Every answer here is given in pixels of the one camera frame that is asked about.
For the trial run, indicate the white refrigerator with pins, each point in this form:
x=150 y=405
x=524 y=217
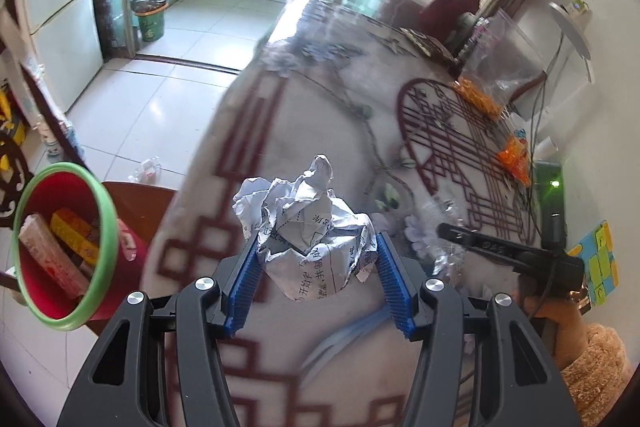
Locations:
x=64 y=36

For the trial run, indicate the green kitchen trash bin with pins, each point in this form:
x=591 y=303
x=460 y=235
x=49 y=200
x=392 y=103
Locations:
x=151 y=18

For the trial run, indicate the red green-rimmed trash bucket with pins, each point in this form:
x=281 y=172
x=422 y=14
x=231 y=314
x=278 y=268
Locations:
x=121 y=257

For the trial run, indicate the yellow drink carton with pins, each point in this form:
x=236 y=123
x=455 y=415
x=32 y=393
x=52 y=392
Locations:
x=76 y=233

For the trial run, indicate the clear plastic zip bag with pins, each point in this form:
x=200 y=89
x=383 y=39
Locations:
x=503 y=65

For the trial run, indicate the floral tablecloth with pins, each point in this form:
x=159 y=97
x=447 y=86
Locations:
x=328 y=81

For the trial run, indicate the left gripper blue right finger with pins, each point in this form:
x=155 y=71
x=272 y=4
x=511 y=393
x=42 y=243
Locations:
x=399 y=297

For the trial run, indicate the dark red hanging garment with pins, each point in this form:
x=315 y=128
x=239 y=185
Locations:
x=439 y=18

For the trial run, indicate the pink strawberry milk carton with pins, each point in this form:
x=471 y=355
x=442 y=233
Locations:
x=39 y=241

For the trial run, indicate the wooden chair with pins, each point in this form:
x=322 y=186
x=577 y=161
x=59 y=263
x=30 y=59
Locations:
x=28 y=113

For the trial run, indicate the blue yellow toy pad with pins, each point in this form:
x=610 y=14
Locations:
x=600 y=267

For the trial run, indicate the person's right hand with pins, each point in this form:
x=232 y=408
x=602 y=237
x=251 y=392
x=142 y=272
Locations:
x=571 y=339

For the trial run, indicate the orange furry sleeve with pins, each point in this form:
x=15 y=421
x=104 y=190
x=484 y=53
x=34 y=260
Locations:
x=598 y=377

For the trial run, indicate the silver foil ball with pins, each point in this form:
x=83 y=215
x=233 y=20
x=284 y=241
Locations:
x=310 y=243

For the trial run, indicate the dark snack packet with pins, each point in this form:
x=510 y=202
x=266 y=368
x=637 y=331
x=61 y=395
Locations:
x=430 y=47

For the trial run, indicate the orange snack bag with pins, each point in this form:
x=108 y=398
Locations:
x=514 y=158

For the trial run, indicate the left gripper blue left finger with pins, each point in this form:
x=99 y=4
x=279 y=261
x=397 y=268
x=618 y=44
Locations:
x=240 y=287

